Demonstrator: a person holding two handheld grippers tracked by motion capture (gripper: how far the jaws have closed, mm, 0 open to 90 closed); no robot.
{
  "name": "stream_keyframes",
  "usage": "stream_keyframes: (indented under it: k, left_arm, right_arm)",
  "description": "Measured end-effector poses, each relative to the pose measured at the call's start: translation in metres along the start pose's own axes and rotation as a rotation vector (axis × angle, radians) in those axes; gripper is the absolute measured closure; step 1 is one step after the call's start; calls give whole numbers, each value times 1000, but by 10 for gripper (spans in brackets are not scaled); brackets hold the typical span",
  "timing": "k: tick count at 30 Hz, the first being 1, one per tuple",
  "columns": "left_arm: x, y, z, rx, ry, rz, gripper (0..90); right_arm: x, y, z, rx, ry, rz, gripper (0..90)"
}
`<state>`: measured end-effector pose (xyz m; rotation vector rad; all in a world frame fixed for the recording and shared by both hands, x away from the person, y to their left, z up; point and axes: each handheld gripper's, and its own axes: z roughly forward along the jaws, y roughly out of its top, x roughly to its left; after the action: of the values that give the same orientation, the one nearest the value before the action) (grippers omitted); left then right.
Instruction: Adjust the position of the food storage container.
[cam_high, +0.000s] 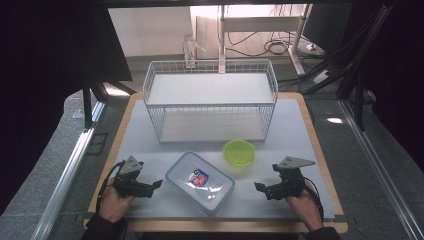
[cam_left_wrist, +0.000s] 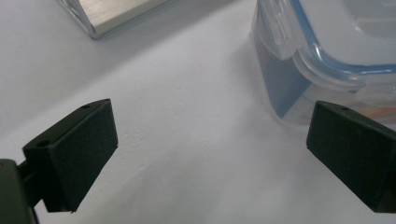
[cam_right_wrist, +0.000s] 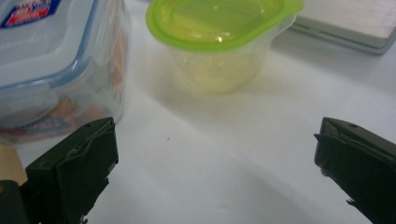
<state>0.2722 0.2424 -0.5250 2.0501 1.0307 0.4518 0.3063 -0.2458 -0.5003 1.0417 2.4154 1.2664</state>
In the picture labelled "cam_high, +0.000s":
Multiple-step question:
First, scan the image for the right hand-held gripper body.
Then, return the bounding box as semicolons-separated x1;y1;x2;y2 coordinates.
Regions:
271;155;316;201

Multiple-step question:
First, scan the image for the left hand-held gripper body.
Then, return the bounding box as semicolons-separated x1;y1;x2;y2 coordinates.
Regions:
113;155;150;199

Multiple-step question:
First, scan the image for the green round plastic container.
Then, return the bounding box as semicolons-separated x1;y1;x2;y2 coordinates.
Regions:
222;138;257;168

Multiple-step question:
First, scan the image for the clear rectangular food container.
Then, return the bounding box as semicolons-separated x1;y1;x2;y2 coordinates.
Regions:
164;151;236;216

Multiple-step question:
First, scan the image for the white wire shelf rack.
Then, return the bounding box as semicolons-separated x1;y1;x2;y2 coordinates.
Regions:
142;59;279;144

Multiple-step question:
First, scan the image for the person's left hand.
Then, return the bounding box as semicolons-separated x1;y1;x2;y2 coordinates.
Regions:
98;177;135;224

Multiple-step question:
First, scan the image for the person's right hand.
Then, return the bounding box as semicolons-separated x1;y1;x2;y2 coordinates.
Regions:
285;181;325;232

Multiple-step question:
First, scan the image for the grey table mat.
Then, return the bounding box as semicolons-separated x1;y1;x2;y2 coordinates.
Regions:
93;98;335;220

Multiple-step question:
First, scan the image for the dark floor vent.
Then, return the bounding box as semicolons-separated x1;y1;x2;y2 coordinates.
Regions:
86;132;109;156

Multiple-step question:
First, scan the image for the black metal stand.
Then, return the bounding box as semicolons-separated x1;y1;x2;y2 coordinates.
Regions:
81;78;138;130

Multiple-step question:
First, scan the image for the white power strip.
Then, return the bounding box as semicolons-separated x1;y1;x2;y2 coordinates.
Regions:
313;69;333;85

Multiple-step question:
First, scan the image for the black curtain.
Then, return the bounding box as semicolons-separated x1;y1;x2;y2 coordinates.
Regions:
361;0;424;165
0;0;133;215

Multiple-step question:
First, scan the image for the clear plastic bottle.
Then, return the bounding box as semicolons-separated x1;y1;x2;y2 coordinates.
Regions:
182;33;206;70

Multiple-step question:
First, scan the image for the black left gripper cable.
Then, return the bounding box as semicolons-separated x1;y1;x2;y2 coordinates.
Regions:
95;161;126;214

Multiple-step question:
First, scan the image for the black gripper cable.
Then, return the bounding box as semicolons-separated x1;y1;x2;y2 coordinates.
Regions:
95;161;126;214
303;176;325;222

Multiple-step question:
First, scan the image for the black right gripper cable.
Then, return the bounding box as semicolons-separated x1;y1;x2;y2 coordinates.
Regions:
303;176;325;222

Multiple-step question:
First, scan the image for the aluminium rail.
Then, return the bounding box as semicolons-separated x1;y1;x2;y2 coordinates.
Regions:
338;99;424;240
31;101;106;240

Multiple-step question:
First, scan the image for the tangle of black floor cables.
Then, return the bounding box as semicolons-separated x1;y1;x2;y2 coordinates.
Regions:
226;31;303;58

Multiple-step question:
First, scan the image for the bundle of black cables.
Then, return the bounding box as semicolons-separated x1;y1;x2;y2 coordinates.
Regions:
299;4;394;99

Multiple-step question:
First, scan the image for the white desk frame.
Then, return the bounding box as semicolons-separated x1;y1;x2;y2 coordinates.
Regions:
218;3;313;76

